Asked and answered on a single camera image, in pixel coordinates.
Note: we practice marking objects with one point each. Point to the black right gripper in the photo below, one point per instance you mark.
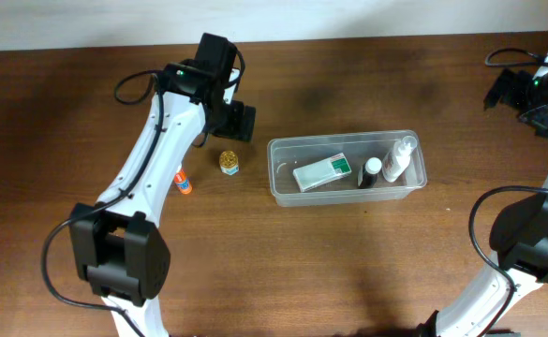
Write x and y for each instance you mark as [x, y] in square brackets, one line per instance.
[499, 87]

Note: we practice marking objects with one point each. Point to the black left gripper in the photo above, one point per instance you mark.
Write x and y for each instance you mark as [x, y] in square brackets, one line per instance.
[236, 125]

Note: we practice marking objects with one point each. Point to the small gold-lidded balm jar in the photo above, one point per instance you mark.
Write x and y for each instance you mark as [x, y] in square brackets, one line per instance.
[229, 162]

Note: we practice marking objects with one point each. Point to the orange Redoxon tablet tube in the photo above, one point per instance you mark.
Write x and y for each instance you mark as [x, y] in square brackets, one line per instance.
[182, 182]

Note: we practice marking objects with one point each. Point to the white green medicine box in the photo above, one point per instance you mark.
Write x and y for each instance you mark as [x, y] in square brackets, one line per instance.
[324, 171]

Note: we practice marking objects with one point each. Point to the white spray bottle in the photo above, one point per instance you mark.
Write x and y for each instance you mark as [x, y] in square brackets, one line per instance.
[398, 158]

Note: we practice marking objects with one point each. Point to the dark bottle white cap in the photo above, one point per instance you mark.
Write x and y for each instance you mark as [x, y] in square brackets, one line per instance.
[368, 173]

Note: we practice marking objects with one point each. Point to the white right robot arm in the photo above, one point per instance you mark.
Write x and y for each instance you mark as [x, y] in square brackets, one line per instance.
[518, 263]

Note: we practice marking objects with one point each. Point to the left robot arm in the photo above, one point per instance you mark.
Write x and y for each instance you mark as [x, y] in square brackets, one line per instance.
[117, 246]

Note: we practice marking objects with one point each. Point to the clear plastic container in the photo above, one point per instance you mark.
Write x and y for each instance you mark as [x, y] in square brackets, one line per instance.
[288, 154]

